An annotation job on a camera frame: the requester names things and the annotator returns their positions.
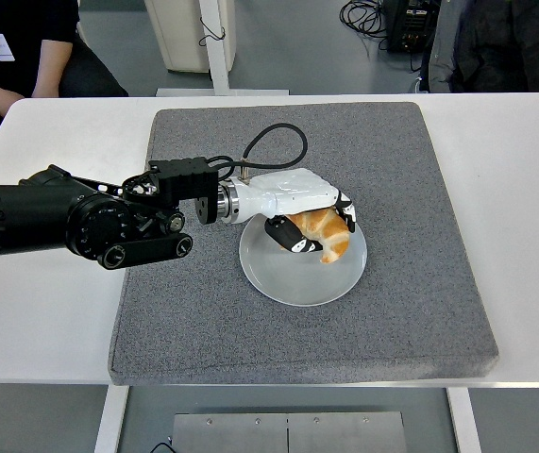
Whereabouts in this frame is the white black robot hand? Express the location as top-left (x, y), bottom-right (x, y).
top-left (230, 167), bottom-right (358, 255)

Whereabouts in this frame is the golden croissant bread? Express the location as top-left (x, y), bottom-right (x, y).
top-left (287, 207), bottom-right (351, 264)

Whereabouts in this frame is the round grey plate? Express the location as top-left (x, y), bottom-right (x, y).
top-left (239, 207), bottom-right (368, 308)

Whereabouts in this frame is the grey metal plate with screws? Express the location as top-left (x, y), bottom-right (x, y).
top-left (171, 411), bottom-right (408, 453)

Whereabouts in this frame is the grey fabric mat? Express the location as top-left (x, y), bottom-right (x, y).
top-left (107, 101), bottom-right (500, 386)

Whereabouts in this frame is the white table column with foot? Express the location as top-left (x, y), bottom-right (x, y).
top-left (155, 0), bottom-right (290, 98)

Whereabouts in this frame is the cream white cabinet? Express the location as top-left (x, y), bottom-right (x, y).
top-left (143, 0), bottom-right (237, 75)

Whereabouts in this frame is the black equipment box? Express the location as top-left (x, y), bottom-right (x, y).
top-left (384, 0), bottom-right (442, 55)

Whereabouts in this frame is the person in dark jacket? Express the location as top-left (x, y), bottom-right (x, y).
top-left (419, 0), bottom-right (539, 93)

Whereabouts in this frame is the white table leg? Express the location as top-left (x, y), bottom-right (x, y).
top-left (446, 386), bottom-right (482, 453)
top-left (93, 384), bottom-right (131, 453)

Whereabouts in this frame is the black cable bundle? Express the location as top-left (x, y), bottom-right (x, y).
top-left (337, 0), bottom-right (391, 51)

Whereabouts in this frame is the seated person with lanyard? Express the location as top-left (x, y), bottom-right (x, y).
top-left (0, 0), bottom-right (129, 183)

